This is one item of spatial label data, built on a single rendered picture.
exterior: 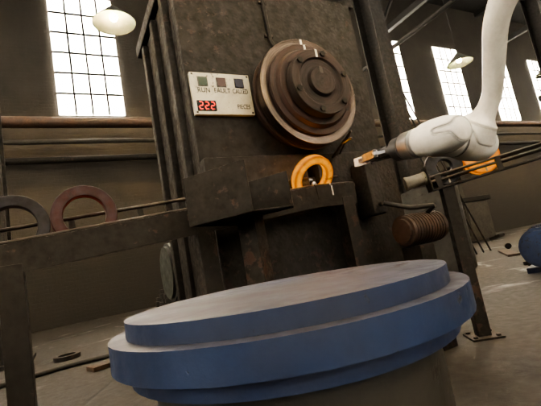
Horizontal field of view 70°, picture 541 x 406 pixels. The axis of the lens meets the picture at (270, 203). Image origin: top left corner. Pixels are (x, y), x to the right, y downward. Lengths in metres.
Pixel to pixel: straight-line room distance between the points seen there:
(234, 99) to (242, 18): 0.42
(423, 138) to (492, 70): 0.25
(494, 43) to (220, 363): 1.11
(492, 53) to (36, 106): 7.48
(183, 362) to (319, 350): 0.08
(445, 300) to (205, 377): 0.16
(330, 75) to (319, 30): 0.50
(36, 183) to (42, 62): 2.23
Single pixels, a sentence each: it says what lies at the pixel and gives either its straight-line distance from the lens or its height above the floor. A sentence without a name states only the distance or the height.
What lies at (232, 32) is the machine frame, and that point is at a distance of 1.86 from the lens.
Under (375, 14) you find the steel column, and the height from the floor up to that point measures 3.75.
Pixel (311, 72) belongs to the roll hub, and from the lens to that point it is 1.63.
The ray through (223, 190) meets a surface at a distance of 1.03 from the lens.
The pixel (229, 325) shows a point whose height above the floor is 0.42.
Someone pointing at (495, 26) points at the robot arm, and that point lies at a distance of 1.22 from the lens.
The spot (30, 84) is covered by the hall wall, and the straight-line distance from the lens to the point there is 8.23.
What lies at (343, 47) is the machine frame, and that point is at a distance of 2.18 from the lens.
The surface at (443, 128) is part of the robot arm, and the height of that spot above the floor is 0.72.
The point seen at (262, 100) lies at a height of 1.08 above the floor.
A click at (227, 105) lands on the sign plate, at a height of 1.10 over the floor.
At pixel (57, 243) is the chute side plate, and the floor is 0.61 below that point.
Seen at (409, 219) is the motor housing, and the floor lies 0.51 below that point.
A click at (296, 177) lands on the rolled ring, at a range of 1.50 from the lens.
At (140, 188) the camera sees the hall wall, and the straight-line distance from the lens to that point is 7.66.
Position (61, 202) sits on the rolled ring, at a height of 0.73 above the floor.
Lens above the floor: 0.46
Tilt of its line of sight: 8 degrees up
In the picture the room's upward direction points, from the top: 10 degrees counter-clockwise
